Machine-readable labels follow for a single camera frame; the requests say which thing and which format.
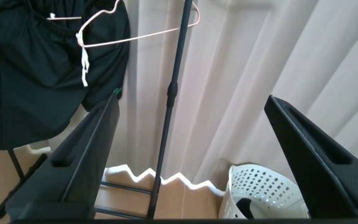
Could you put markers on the black clothes rack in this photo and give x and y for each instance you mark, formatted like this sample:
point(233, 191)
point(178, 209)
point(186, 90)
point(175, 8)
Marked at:
point(172, 93)

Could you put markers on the white laundry basket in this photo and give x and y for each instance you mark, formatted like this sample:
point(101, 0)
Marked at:
point(259, 186)

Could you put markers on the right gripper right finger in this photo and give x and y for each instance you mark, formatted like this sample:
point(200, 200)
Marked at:
point(328, 183)

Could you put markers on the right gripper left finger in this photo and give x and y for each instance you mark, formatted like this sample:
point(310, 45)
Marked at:
point(73, 174)

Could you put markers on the black shorts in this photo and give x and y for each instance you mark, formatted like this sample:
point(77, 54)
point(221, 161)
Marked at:
point(26, 93)

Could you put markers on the beige curtain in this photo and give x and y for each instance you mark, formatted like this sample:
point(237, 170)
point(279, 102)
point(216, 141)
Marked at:
point(244, 77)

